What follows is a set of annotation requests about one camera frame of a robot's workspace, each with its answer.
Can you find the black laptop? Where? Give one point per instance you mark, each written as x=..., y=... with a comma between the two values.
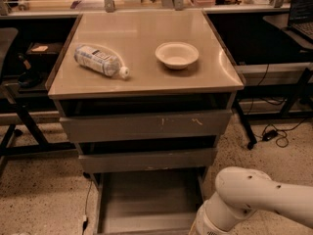
x=301, y=18

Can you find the grey middle drawer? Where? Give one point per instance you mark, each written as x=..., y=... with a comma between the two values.
x=150, y=154

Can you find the clear plastic water bottle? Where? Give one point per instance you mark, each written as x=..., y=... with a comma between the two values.
x=106, y=63

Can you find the black power adapter with cable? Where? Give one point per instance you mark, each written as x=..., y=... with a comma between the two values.
x=280, y=136

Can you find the grey drawer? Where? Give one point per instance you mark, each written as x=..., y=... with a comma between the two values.
x=150, y=154
x=149, y=117
x=151, y=202

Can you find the grey top drawer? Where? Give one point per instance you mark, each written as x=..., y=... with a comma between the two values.
x=149, y=117

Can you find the white paper bowl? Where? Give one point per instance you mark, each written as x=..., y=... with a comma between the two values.
x=177, y=55

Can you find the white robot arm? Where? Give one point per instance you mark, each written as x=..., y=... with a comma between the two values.
x=240, y=192

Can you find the black box with label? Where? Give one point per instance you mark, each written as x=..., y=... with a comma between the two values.
x=37, y=48

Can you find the grey bottom drawer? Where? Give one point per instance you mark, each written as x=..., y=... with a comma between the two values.
x=151, y=202

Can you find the grey drawer cabinet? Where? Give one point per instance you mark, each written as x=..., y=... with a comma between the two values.
x=134, y=37

